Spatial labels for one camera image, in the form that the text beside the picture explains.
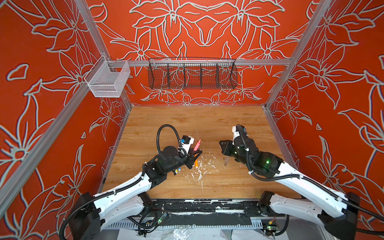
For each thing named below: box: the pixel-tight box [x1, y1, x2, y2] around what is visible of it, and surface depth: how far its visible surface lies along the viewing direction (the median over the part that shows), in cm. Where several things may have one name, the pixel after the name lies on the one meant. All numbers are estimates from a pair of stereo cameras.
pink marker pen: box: [193, 139, 202, 151], surface depth 70 cm
